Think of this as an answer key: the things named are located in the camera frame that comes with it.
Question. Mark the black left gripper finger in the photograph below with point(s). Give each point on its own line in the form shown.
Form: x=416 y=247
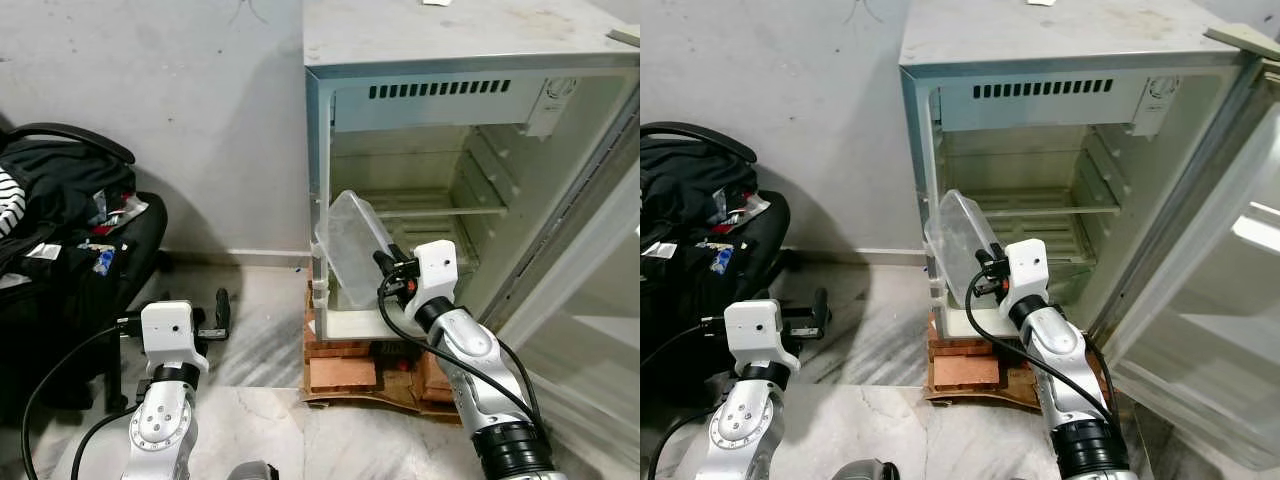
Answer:
x=822 y=312
x=222 y=312

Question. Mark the black garment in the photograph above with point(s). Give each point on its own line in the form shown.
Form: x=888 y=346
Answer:
x=70 y=180
x=690 y=175

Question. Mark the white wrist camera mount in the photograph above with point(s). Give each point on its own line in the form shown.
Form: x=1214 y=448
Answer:
x=752 y=325
x=435 y=265
x=170 y=325
x=1025 y=265

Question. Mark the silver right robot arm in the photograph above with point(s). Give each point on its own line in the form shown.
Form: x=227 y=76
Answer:
x=1055 y=350
x=465 y=350

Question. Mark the red brick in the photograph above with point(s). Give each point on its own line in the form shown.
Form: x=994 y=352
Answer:
x=965 y=372
x=340 y=372

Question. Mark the white mini fridge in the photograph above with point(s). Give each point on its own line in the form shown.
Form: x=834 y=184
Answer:
x=450 y=30
x=1050 y=30

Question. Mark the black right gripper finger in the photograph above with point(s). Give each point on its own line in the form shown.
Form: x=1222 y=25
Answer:
x=381 y=260
x=983 y=255

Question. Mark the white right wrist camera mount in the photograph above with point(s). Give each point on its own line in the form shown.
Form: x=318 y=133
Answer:
x=435 y=265
x=1025 y=265

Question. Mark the white freezer compartment panel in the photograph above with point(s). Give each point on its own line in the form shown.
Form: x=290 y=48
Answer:
x=1040 y=108
x=440 y=110

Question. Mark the white fridge door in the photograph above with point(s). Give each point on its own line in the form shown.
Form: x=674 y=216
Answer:
x=590 y=300
x=1200 y=300

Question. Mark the glass fridge shelf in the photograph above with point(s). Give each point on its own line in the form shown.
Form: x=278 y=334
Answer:
x=1050 y=203
x=440 y=205

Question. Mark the grey robot leg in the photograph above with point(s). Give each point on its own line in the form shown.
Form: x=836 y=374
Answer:
x=865 y=470
x=255 y=471

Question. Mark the black and white striped cloth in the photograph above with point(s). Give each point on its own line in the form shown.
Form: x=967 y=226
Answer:
x=10 y=200

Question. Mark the black stroller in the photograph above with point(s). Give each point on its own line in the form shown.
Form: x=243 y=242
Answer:
x=680 y=300
x=60 y=300

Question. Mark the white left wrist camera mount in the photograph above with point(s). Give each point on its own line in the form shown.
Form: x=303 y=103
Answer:
x=170 y=325
x=752 y=325

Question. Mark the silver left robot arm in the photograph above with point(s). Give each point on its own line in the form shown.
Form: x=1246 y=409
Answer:
x=740 y=430
x=160 y=430

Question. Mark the clear plastic food container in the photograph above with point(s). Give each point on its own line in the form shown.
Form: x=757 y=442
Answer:
x=955 y=245
x=350 y=250

